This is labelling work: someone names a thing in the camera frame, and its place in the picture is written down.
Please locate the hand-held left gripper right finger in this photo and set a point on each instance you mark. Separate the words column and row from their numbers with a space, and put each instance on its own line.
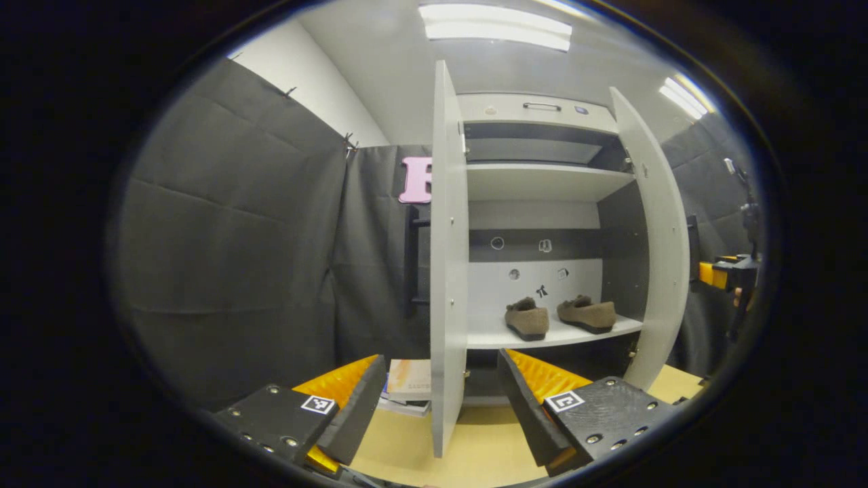
column 525, row 413

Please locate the brown fluffy shoe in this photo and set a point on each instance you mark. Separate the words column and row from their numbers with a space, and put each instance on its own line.
column 586, row 315
column 525, row 318

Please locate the ceiling light panel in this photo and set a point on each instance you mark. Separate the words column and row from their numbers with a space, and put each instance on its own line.
column 495, row 26
column 686, row 96

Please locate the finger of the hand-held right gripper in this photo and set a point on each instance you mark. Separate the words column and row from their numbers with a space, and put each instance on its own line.
column 712, row 274

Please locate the grey shoe cabinet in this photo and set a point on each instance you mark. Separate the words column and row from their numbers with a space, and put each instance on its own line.
column 542, row 183

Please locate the small stack of books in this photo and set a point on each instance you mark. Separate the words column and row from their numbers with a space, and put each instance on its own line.
column 409, row 379

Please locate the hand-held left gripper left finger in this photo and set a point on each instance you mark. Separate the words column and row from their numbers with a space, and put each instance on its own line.
column 363, row 407

